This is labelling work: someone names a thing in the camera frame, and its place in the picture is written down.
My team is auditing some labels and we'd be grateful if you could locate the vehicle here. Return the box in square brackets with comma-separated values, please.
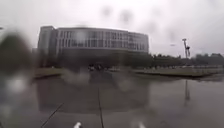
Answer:
[87, 63, 104, 72]

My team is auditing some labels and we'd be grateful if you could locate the tall pole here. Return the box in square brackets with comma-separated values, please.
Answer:
[181, 37, 192, 60]

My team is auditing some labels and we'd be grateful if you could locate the grass strip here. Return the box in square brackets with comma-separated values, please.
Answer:
[133, 67, 224, 78]

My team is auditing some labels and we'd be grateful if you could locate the large grey office building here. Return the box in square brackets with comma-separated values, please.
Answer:
[36, 25, 150, 68]

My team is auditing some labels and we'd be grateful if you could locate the dark tree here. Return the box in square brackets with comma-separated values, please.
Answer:
[0, 32, 34, 75]

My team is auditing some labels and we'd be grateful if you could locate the wet grey paved ground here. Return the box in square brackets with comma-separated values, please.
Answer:
[0, 70, 224, 128]

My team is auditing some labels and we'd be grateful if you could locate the robot's own part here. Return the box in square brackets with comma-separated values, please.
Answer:
[73, 121, 82, 128]

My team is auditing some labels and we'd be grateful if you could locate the row of trees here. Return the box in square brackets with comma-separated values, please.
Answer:
[133, 52, 224, 69]

